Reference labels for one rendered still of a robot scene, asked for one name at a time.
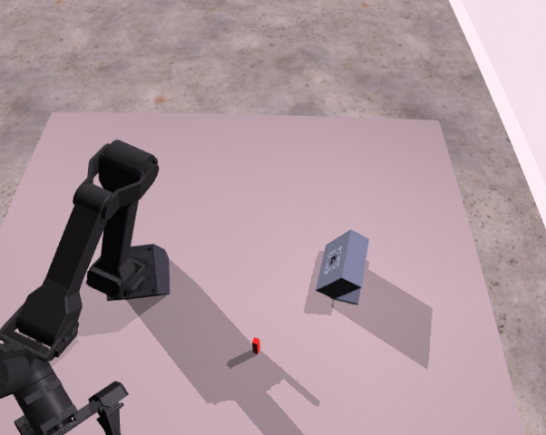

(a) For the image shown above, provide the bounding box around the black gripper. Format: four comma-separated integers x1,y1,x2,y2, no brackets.
15,373,129,435

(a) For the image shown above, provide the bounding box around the grey sloped panel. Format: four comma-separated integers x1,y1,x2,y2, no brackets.
316,229,369,305

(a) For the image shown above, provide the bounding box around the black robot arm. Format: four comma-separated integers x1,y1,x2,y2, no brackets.
0,140,159,399

